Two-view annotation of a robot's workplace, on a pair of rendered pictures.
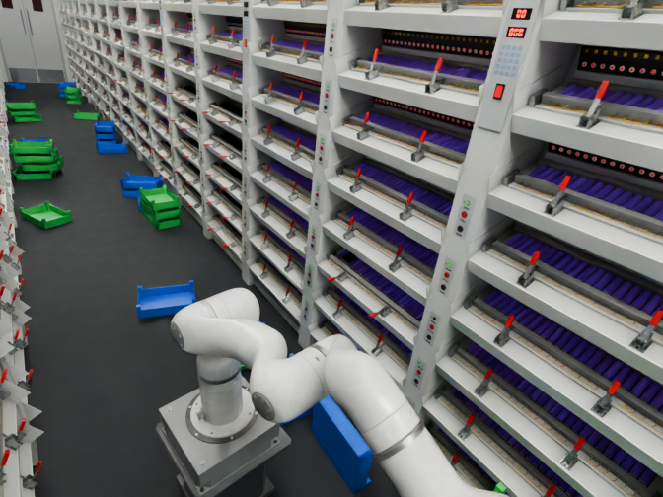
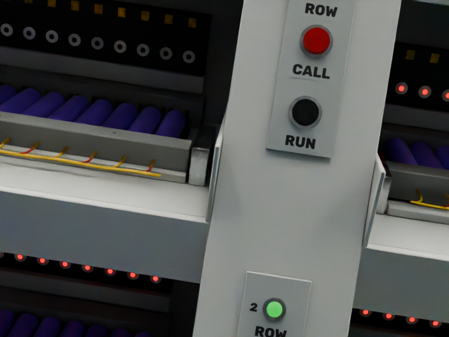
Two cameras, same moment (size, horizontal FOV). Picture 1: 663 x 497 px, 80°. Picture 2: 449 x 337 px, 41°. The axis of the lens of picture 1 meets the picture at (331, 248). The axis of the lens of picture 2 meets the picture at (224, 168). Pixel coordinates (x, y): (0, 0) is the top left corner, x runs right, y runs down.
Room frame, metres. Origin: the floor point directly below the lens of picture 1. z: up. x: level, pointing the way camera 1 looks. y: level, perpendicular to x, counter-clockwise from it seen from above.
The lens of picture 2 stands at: (0.83, -0.05, 0.58)
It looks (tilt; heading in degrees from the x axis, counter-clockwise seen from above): 2 degrees down; 311
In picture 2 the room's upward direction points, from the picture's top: 9 degrees clockwise
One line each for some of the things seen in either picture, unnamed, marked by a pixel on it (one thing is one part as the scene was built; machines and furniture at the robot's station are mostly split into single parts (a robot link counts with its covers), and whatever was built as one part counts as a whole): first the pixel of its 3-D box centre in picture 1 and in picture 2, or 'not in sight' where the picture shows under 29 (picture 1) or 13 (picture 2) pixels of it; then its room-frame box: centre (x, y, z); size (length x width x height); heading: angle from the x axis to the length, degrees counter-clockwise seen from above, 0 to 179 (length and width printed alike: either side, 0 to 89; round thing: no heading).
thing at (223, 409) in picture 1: (221, 390); not in sight; (0.84, 0.28, 0.48); 0.19 x 0.19 x 0.18
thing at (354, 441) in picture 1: (341, 439); not in sight; (1.00, -0.13, 0.10); 0.30 x 0.08 x 0.20; 37
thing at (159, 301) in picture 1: (167, 298); not in sight; (1.81, 0.89, 0.04); 0.30 x 0.20 x 0.08; 114
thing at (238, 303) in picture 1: (227, 330); not in sight; (0.85, 0.26, 0.69); 0.19 x 0.12 x 0.24; 136
